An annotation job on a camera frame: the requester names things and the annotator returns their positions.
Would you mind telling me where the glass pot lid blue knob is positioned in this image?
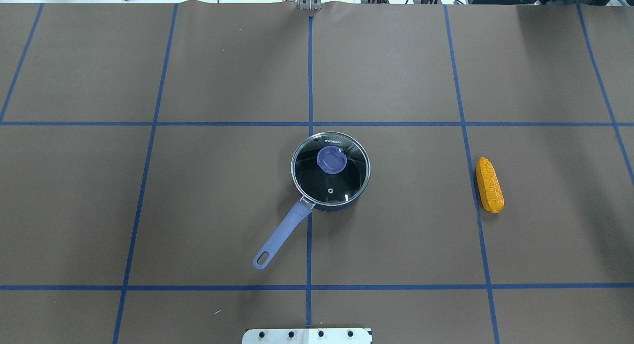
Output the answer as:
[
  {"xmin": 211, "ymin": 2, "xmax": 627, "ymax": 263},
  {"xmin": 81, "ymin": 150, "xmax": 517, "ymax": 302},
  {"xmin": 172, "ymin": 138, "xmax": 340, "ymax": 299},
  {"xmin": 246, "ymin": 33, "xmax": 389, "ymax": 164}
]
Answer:
[{"xmin": 290, "ymin": 131, "xmax": 371, "ymax": 211}]

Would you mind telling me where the yellow corn cob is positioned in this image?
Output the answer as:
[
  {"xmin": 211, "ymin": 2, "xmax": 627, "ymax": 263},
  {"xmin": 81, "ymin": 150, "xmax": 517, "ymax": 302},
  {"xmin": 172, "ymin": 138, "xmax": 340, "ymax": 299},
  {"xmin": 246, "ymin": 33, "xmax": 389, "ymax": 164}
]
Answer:
[{"xmin": 475, "ymin": 157, "xmax": 505, "ymax": 214}]

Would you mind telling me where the blue saucepan with handle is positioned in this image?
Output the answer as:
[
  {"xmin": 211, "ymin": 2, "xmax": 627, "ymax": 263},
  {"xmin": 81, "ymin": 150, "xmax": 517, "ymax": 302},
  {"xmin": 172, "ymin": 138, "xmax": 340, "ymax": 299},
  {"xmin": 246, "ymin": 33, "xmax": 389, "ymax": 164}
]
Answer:
[{"xmin": 252, "ymin": 131, "xmax": 371, "ymax": 270}]

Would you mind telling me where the white pedestal column with base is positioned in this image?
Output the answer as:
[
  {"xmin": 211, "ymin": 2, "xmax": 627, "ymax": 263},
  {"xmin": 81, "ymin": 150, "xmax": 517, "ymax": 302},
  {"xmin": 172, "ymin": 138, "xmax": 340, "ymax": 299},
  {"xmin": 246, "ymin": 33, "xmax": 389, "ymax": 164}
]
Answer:
[{"xmin": 242, "ymin": 328, "xmax": 373, "ymax": 344}]

